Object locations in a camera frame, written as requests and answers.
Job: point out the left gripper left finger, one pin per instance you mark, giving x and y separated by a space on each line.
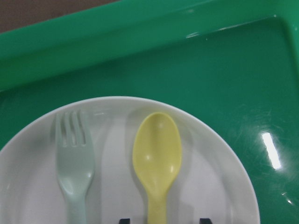
124 221

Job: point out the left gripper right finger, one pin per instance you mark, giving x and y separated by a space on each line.
205 221

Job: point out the yellow plastic spoon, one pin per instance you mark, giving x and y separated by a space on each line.
157 157

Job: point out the white round plate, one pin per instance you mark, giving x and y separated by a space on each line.
212 182

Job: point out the pale green plastic fork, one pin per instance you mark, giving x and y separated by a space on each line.
75 163

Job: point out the green plastic tray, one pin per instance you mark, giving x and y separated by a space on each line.
234 64

